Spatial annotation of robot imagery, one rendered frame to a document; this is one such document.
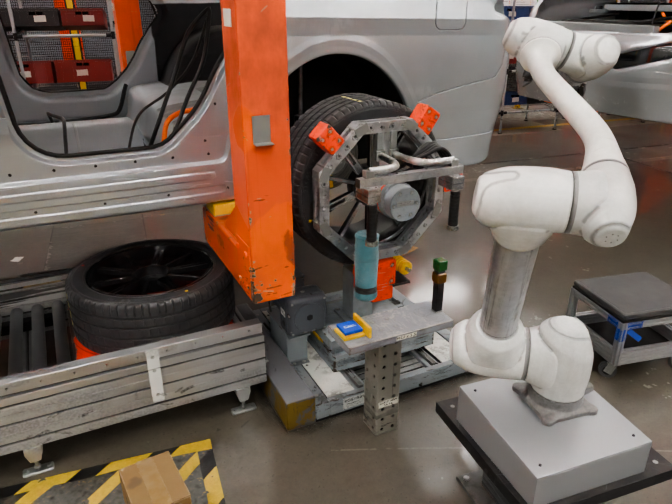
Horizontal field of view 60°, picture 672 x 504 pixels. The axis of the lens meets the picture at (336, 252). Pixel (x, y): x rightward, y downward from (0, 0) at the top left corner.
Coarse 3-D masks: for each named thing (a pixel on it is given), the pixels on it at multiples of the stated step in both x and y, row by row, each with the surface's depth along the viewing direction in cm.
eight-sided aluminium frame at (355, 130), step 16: (352, 128) 206; (368, 128) 206; (384, 128) 209; (400, 128) 212; (416, 128) 215; (352, 144) 206; (416, 144) 224; (320, 160) 208; (336, 160) 205; (320, 176) 205; (320, 192) 207; (432, 192) 231; (320, 208) 209; (432, 208) 233; (320, 224) 212; (416, 224) 237; (336, 240) 217; (400, 240) 235; (416, 240) 235; (352, 256) 223; (384, 256) 230
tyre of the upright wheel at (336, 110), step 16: (336, 96) 227; (352, 96) 224; (368, 96) 223; (320, 112) 218; (336, 112) 211; (352, 112) 211; (368, 112) 213; (384, 112) 216; (400, 112) 220; (304, 128) 217; (336, 128) 210; (304, 144) 212; (304, 160) 209; (304, 176) 211; (304, 192) 213; (304, 208) 216; (304, 224) 219; (320, 240) 224; (336, 256) 230
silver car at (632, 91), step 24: (552, 0) 499; (576, 0) 511; (600, 0) 522; (576, 24) 429; (600, 24) 412; (624, 24) 396; (648, 24) 419; (624, 48) 384; (648, 48) 374; (624, 72) 386; (648, 72) 377; (528, 96) 473; (600, 96) 405; (624, 96) 392; (648, 96) 382; (648, 120) 391
